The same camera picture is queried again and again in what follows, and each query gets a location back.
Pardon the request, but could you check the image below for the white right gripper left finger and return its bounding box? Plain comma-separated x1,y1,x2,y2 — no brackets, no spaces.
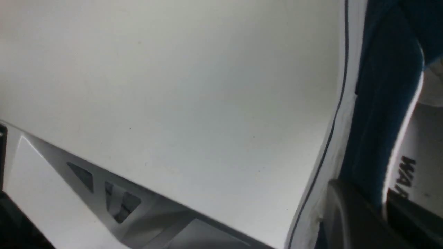
1,122,268,249

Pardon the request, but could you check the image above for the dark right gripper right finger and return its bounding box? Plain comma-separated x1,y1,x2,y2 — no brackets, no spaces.
322,180,443,249

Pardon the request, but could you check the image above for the navy slip-on shoe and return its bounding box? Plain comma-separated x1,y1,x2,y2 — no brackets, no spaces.
284,0,443,249

